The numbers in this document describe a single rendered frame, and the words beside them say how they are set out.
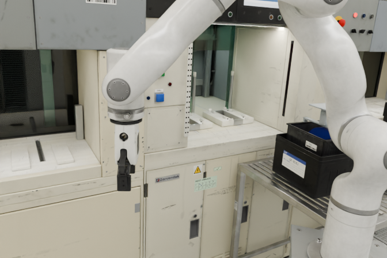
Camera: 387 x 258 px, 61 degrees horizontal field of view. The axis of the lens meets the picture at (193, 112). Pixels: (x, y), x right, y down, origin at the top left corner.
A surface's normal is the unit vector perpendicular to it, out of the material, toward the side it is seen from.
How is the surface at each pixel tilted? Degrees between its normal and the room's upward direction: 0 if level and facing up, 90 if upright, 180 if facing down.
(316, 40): 66
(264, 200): 90
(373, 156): 85
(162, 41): 57
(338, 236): 90
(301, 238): 0
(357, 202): 92
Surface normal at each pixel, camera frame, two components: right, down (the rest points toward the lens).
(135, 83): 0.23, 0.39
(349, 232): -0.43, 0.22
